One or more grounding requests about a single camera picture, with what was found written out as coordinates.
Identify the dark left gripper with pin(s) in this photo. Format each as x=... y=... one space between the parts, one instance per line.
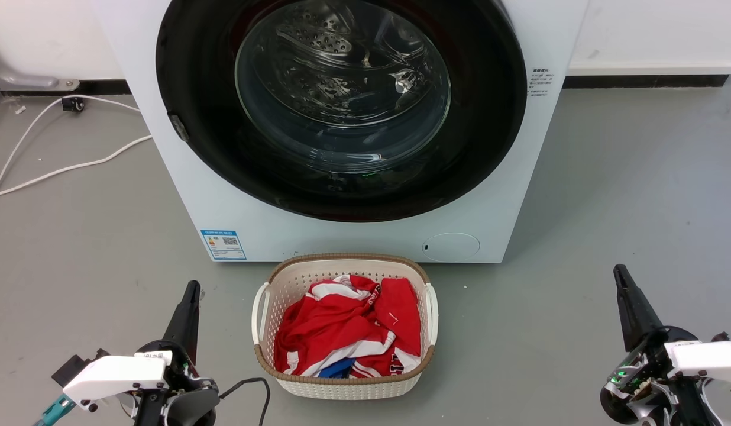
x=185 y=402

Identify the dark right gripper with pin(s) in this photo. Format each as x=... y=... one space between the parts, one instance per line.
x=643 y=378

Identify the white front-load washing machine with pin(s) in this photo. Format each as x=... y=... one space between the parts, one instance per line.
x=185 y=195

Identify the round black glass washer door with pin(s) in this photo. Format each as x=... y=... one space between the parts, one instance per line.
x=489 y=118

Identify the blue energy label sticker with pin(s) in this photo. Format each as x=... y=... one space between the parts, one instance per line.
x=223 y=244

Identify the red and white garment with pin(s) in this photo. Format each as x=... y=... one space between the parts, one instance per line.
x=333 y=322

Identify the blue garment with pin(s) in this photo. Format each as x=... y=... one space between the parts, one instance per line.
x=336 y=370

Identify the white woven laundry basket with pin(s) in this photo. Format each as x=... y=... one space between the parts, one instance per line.
x=342 y=387

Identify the round white filter cover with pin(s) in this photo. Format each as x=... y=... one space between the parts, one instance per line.
x=451 y=247

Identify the small printed text sticker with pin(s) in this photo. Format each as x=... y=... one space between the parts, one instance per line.
x=541 y=81

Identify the stainless steel washer drum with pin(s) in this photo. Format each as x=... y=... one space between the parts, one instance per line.
x=342 y=77

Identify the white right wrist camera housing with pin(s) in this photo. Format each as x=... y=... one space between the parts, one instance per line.
x=705 y=358

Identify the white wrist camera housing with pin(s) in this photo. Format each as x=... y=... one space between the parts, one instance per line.
x=705 y=358
x=114 y=376

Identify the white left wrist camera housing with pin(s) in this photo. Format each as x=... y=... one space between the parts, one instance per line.
x=114 y=376

